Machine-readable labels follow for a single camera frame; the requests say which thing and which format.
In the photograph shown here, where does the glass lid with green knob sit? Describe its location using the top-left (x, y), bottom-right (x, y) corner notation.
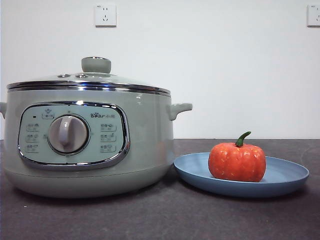
top-left (6, 56), bottom-right (172, 97)

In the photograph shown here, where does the orange toy pumpkin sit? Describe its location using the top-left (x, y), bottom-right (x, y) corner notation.
top-left (208, 131), bottom-right (267, 183)

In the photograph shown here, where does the pale green electric steamer pot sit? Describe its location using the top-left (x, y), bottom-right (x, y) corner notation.
top-left (0, 87), bottom-right (193, 200)

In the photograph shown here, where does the blue round plate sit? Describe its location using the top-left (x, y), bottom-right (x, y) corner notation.
top-left (173, 152), bottom-right (310, 199)

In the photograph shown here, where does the white wall socket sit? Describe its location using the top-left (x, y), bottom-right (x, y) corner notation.
top-left (94, 4), bottom-right (117, 28)
top-left (306, 4), bottom-right (320, 28)

